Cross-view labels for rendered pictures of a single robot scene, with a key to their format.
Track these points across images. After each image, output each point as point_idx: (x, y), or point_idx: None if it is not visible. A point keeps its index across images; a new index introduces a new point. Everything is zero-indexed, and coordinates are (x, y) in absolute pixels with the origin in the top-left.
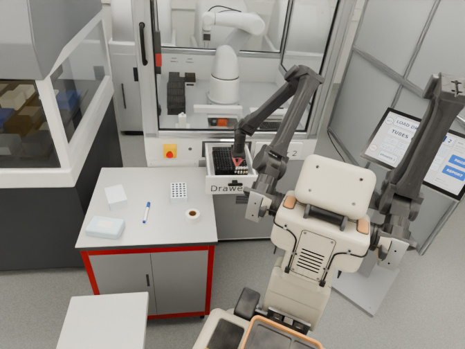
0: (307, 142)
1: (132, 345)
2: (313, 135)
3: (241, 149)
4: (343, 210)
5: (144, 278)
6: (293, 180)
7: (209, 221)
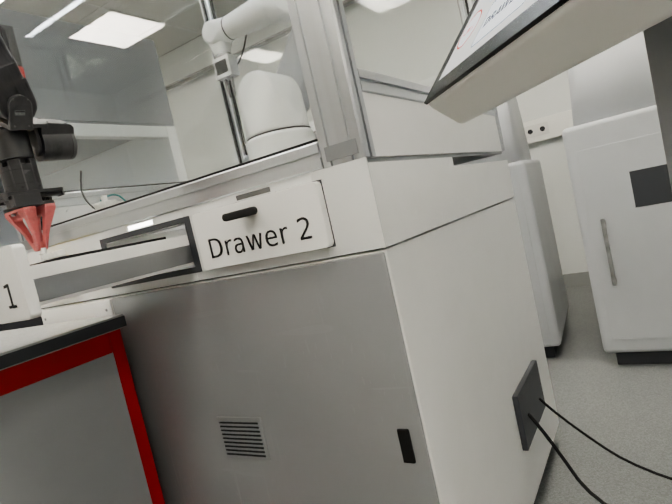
0: (337, 177)
1: None
2: (341, 143)
3: (9, 181)
4: None
5: None
6: (363, 354)
7: None
